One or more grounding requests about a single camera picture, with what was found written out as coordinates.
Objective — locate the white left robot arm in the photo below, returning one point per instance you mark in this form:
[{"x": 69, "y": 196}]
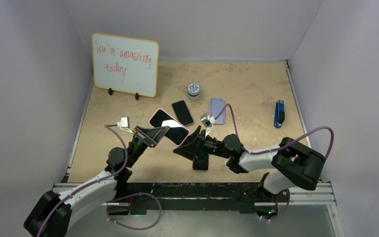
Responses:
[{"x": 54, "y": 214}]

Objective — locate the blue black stapler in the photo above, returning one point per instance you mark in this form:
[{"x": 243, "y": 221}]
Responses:
[{"x": 279, "y": 114}]

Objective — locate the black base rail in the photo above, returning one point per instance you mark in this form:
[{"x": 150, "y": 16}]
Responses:
[{"x": 245, "y": 198}]

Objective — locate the orange framed whiteboard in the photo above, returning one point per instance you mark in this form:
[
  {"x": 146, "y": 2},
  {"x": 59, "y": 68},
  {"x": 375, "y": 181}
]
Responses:
[{"x": 125, "y": 64}]

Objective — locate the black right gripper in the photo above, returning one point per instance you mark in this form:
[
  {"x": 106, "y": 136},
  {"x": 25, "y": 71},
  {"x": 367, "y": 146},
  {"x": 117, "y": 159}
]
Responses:
[{"x": 187, "y": 149}]

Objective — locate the phone in pink case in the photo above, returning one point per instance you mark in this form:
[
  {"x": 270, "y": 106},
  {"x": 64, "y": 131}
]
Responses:
[{"x": 182, "y": 113}]

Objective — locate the purple phone black screen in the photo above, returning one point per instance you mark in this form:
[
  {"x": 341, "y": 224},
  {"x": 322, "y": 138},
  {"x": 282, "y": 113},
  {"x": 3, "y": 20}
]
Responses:
[{"x": 201, "y": 163}]

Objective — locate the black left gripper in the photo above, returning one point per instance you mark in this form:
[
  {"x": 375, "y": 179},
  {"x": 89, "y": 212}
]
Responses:
[{"x": 152, "y": 136}]

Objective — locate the small black phone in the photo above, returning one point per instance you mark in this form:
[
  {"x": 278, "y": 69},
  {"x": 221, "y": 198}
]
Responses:
[{"x": 177, "y": 132}]

